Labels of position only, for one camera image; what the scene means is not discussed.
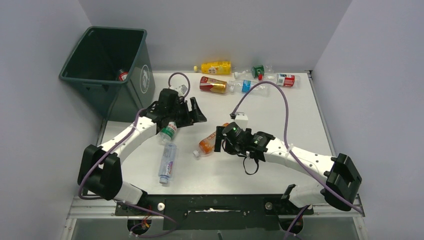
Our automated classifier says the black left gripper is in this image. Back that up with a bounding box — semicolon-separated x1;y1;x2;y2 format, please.
168;97;206;128

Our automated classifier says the orange drink bottle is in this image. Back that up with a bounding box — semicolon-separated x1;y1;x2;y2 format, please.
192;129;217;159

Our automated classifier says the clear bottle blue label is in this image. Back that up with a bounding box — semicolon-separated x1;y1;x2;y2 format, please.
227;79;269;97

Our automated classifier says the clear bottle red white label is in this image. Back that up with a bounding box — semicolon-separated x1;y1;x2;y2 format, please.
117;69;129;82

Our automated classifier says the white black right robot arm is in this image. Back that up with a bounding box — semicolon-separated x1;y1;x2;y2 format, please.
214;122;362;214

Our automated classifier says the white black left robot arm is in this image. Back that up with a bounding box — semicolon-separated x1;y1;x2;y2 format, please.
77;88;207;205

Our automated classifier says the dark green plastic bin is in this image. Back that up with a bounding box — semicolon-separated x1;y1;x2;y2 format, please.
59;26;156;123

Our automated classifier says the red gold tea bottle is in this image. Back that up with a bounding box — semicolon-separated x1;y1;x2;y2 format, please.
199;76;228;95

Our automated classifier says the green cap water bottle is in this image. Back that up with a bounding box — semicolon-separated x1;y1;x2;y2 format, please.
158;121;178;143

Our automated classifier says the purple label Ganten bottle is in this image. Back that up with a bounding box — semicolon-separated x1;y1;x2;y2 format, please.
158;143;178;185

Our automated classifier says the yellow juice bottle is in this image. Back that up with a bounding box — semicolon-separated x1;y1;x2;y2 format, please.
193;61;232;75

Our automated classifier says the clear bottle green label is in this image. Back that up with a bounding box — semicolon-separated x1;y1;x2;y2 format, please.
233;64;274;79

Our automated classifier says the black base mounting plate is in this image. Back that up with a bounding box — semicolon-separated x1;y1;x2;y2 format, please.
115;188;301;231

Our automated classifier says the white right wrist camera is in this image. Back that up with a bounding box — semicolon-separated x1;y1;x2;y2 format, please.
233;111;249;130

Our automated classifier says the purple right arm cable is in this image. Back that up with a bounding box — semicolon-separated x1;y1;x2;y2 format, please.
230;81;364;240

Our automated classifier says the aluminium frame rail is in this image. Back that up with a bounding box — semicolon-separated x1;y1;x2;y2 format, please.
62;198;368;240

